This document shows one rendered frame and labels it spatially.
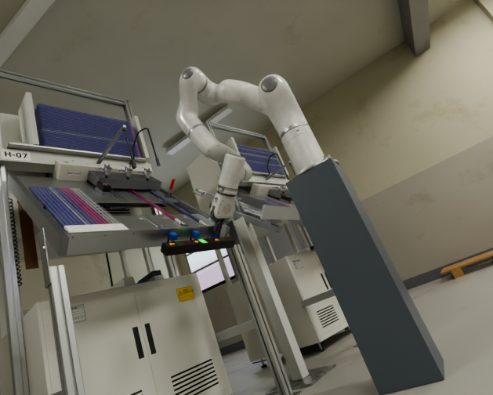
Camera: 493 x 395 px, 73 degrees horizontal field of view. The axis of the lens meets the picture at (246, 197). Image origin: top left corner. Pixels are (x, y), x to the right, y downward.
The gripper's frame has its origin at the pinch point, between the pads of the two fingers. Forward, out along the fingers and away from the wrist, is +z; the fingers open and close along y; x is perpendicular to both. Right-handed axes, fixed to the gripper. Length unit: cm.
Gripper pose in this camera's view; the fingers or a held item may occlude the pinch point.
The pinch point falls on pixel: (217, 227)
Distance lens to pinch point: 141.7
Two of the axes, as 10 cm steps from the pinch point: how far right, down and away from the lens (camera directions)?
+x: -6.9, -3.2, 6.5
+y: 6.8, 0.2, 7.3
